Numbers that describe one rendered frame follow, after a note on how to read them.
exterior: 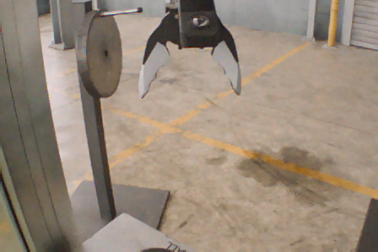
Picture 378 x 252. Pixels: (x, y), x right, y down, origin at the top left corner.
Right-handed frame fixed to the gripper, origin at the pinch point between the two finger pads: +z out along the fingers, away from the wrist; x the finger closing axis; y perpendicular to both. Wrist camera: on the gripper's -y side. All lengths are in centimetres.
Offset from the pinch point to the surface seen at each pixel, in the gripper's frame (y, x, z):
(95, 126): 72, 32, 40
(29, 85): -27.2, 12.6, -12.7
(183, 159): 126, -6, 91
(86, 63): 58, 29, 10
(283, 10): 525, -206, 52
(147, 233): -26.1, 5.8, 1.2
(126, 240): -26.9, 7.6, 1.3
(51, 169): -26.9, 12.4, -6.0
